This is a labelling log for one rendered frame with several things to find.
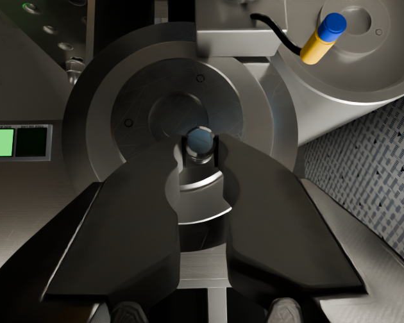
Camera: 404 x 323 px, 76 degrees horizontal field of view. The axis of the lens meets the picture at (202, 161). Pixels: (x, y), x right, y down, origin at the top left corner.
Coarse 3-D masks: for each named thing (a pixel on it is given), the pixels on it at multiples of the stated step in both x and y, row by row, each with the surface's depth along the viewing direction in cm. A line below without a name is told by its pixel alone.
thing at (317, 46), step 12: (276, 24) 12; (324, 24) 9; (336, 24) 9; (312, 36) 10; (324, 36) 9; (336, 36) 9; (288, 48) 12; (300, 48) 12; (312, 48) 10; (324, 48) 10; (312, 60) 11
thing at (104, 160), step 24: (144, 48) 16; (168, 48) 16; (192, 48) 16; (120, 72) 16; (240, 72) 16; (96, 96) 16; (240, 96) 16; (264, 96) 16; (96, 120) 16; (264, 120) 16; (96, 144) 16; (264, 144) 16; (96, 168) 15; (192, 192) 15; (216, 192) 15; (192, 216) 15; (216, 216) 15
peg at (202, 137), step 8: (192, 128) 11; (200, 128) 11; (192, 136) 11; (200, 136) 11; (208, 136) 11; (184, 144) 11; (192, 144) 11; (200, 144) 11; (208, 144) 11; (192, 152) 11; (200, 152) 11; (208, 152) 11; (192, 160) 13; (200, 160) 12; (208, 160) 13
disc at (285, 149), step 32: (160, 32) 17; (192, 32) 17; (96, 64) 17; (256, 64) 17; (288, 96) 17; (64, 128) 16; (288, 128) 16; (64, 160) 16; (288, 160) 16; (192, 224) 15; (224, 224) 15
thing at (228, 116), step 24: (144, 72) 14; (168, 72) 14; (192, 72) 14; (216, 72) 15; (120, 96) 14; (144, 96) 14; (168, 96) 15; (192, 96) 15; (216, 96) 14; (120, 120) 14; (144, 120) 14; (168, 120) 14; (192, 120) 14; (216, 120) 14; (240, 120) 14; (120, 144) 14; (144, 144) 14; (192, 168) 14; (216, 168) 14
